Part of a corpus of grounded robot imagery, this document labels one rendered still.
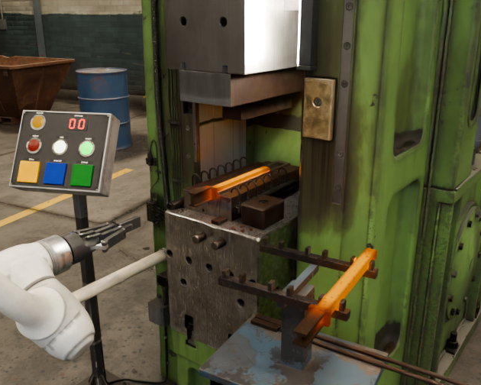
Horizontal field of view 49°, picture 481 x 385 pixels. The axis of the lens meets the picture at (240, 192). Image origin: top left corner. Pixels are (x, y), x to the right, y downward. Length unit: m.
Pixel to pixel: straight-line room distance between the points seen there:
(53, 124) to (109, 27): 7.43
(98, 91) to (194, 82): 4.55
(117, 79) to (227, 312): 4.71
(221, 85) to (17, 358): 1.74
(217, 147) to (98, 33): 7.68
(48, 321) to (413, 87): 1.29
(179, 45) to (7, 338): 1.83
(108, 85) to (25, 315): 5.19
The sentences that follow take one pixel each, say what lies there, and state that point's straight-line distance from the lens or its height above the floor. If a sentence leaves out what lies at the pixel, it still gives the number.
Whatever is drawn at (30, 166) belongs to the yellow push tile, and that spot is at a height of 1.03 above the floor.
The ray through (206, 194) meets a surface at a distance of 1.63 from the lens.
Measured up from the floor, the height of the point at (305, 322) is 0.97.
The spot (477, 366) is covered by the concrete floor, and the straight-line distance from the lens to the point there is 2.75.
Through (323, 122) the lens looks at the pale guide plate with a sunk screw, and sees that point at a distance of 1.52.
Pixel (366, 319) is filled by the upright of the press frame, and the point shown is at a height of 0.64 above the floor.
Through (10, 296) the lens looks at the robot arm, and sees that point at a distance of 1.03.
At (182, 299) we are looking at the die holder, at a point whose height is 0.61.
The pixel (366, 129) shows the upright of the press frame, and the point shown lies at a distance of 1.49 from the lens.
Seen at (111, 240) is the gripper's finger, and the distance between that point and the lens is 1.33.
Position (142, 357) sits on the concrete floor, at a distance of 2.62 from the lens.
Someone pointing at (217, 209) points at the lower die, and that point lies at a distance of 1.66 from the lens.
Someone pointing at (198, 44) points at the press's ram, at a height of 1.44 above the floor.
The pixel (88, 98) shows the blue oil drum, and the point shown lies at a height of 0.61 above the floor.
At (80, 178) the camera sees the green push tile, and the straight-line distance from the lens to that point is 1.85.
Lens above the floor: 1.54
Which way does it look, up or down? 19 degrees down
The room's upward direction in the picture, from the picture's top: straight up
